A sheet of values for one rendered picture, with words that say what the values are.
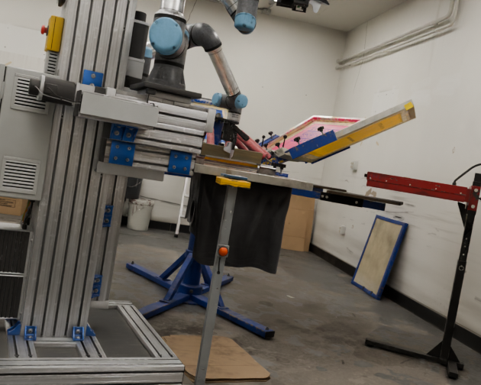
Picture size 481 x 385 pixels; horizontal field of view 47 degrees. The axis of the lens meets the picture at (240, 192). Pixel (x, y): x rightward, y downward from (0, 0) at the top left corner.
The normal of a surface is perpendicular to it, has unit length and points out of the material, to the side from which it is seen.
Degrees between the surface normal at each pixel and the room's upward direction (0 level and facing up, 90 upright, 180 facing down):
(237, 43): 90
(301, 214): 78
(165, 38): 98
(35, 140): 90
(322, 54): 90
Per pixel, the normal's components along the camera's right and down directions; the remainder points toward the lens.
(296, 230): 0.22, -0.12
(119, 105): 0.43, 0.12
